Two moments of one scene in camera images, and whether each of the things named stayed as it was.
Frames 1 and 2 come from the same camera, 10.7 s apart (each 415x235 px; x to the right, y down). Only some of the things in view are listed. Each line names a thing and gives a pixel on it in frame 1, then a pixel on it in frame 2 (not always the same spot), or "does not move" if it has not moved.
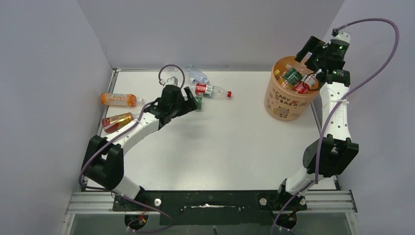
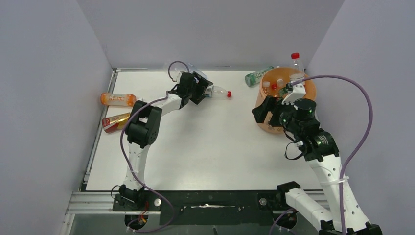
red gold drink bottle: x=110 y=124 does not move
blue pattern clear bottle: x=196 y=74 does not move
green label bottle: x=199 y=100 -> x=252 y=79
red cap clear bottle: x=214 y=91 does not move
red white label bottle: x=307 y=83 -> x=298 y=73
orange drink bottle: x=121 y=100 does not move
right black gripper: x=312 y=43 -> x=270 y=104
